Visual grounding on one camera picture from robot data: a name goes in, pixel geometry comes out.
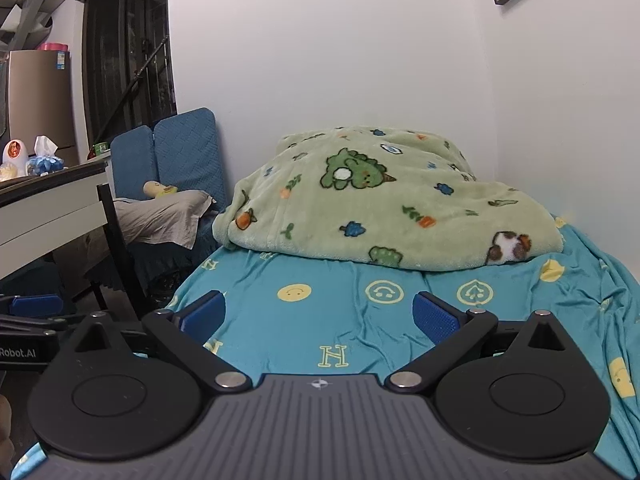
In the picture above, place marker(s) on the champagne refrigerator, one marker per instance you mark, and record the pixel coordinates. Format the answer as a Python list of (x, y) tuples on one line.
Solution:
[(40, 100)]

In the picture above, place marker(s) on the green cartoon printed blanket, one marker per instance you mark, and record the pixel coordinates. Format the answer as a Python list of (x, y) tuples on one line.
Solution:
[(380, 195)]

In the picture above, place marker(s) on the grey slatted metal structure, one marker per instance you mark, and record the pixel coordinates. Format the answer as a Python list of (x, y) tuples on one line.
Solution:
[(30, 5)]

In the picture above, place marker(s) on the pink lidded container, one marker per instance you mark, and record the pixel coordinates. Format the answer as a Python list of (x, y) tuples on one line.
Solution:
[(52, 47)]

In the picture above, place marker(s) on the dark glass sliding door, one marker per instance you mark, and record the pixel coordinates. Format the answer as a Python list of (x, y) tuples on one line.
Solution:
[(130, 40)]

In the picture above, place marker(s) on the blue floral tissue box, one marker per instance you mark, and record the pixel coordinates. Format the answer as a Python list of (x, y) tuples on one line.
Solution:
[(45, 162)]

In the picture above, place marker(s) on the white table with black legs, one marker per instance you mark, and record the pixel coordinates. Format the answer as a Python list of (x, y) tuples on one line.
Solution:
[(45, 210)]

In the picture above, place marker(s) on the blue quilted sofa cushion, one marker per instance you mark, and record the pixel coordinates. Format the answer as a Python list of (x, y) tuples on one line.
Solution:
[(132, 160), (187, 150)]

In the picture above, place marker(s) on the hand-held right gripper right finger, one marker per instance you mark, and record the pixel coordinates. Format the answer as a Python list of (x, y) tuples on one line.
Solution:
[(435, 317)]

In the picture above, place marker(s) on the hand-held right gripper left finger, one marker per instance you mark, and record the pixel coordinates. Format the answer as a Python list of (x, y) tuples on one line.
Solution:
[(202, 317)]

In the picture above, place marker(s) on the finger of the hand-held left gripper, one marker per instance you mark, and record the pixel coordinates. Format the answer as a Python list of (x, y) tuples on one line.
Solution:
[(37, 304)]

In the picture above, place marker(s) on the yellow plush toy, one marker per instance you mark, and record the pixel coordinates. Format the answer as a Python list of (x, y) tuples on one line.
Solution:
[(159, 189)]

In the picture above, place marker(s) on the white egg-shaped device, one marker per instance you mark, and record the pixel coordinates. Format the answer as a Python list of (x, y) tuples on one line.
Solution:
[(15, 157)]

